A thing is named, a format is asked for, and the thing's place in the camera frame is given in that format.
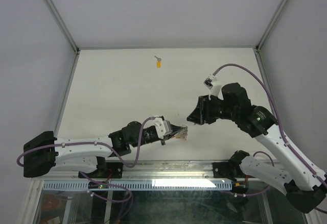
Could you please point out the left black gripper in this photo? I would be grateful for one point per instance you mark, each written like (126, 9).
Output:
(175, 129)

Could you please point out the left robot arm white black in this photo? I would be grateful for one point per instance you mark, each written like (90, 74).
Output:
(46, 153)

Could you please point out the yellow tag key far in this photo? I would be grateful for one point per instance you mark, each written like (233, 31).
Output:
(158, 61)

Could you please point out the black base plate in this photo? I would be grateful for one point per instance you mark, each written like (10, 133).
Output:
(224, 170)
(107, 170)

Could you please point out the grey slotted cable duct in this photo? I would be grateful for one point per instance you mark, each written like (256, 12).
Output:
(151, 185)

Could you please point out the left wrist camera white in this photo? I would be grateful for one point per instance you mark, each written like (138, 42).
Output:
(163, 127)

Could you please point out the red grey keyring holder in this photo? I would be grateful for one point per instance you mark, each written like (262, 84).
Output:
(183, 133)

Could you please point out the aluminium front rail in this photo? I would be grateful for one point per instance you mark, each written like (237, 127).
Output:
(201, 169)

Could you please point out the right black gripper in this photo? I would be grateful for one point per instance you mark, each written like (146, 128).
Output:
(202, 112)

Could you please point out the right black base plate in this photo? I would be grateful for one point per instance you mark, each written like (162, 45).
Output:
(224, 170)

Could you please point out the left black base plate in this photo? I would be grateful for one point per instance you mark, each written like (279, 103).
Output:
(107, 170)

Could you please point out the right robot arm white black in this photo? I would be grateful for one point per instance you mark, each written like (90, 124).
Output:
(303, 183)

